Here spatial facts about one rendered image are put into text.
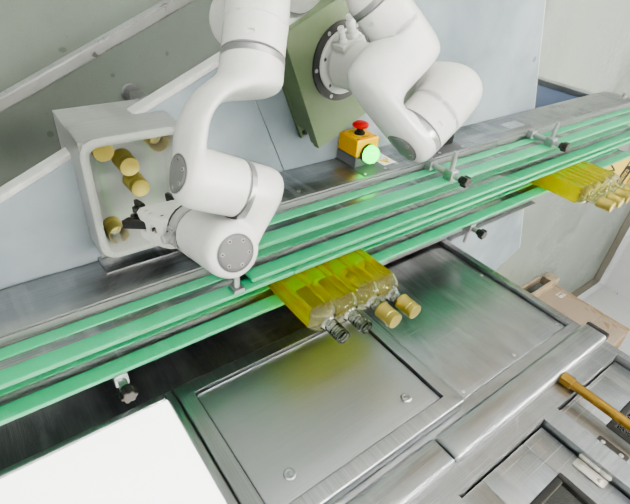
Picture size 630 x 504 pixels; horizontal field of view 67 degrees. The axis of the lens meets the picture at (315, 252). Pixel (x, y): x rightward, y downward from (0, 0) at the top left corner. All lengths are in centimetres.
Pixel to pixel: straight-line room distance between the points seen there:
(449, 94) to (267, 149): 44
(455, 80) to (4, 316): 84
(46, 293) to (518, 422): 93
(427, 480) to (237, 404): 37
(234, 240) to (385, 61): 36
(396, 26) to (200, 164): 39
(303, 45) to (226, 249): 50
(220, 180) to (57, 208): 46
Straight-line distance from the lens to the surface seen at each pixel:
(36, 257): 100
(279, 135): 108
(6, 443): 106
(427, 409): 99
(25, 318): 93
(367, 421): 96
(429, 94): 81
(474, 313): 130
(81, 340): 89
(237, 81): 59
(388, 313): 95
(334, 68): 98
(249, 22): 64
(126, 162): 88
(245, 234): 59
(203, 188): 55
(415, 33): 79
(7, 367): 89
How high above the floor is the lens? 158
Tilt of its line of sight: 39 degrees down
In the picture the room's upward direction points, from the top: 130 degrees clockwise
